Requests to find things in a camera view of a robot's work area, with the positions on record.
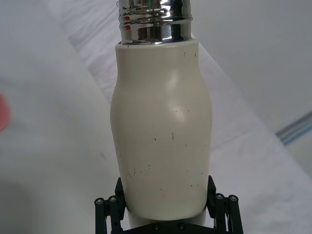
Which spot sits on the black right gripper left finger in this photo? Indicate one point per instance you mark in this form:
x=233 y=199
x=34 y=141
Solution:
x=114 y=212

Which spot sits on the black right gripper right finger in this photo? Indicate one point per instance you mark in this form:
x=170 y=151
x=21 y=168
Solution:
x=223 y=209

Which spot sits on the cream vacuum bottle steel neck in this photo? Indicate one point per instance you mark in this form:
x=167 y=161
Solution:
x=161 y=122

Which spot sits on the white table cloth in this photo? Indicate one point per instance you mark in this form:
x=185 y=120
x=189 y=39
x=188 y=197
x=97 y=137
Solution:
x=48 y=170

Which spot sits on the pink cup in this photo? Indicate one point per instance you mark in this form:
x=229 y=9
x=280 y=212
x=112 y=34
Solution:
x=4 y=113

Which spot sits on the grey striped post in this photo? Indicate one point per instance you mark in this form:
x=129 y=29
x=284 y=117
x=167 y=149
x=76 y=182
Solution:
x=296 y=130

